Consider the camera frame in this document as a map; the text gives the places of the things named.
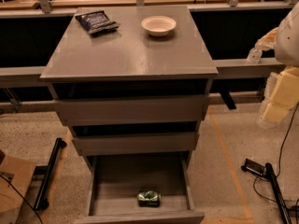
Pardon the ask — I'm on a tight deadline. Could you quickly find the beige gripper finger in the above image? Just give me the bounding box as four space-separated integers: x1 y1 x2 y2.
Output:
254 27 278 51
261 67 299 125

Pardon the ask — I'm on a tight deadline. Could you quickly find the green soda can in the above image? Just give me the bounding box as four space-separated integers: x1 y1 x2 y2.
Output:
137 190 161 207

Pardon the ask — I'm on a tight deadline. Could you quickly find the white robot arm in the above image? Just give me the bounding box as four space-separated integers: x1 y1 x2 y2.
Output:
255 2 299 124

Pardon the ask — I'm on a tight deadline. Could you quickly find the grey middle drawer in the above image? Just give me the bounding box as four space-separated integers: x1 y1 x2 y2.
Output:
73 132 199 156

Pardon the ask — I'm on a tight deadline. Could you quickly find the grey top drawer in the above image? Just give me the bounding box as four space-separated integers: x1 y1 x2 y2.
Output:
55 95 209 126

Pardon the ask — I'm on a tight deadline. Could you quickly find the grey drawer cabinet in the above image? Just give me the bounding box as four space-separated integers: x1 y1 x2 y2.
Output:
40 6 218 224

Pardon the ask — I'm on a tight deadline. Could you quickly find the grey open bottom drawer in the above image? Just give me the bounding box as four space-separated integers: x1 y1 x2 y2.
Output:
74 153 204 224

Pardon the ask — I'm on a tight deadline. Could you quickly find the clear sanitizer bottle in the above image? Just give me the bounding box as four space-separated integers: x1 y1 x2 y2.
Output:
247 42 263 64

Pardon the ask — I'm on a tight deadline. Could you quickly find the black stand base right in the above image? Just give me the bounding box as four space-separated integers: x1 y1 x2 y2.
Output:
241 159 298 224

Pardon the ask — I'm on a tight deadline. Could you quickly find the white paper bowl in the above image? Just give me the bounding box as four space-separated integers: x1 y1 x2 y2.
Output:
141 16 177 37

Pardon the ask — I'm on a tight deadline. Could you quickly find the blue chip bag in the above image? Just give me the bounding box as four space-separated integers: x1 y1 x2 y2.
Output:
75 10 120 35

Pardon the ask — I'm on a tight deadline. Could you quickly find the black bar on floor left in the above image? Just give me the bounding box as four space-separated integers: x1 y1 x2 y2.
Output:
34 137 66 211

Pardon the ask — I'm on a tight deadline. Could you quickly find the cardboard box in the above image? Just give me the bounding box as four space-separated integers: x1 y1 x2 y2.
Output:
0 150 36 224

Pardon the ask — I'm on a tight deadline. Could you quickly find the black cable right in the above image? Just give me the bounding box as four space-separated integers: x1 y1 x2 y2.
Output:
252 103 299 203

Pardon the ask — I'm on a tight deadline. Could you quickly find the black cable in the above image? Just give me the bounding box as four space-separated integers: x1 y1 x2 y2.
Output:
0 174 45 224
252 103 299 203

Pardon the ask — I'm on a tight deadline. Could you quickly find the grey metal rail shelf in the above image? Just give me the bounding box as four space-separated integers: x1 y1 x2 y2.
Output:
1 6 283 83

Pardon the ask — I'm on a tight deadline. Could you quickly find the black cable left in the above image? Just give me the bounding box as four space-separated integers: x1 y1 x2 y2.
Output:
0 174 45 224

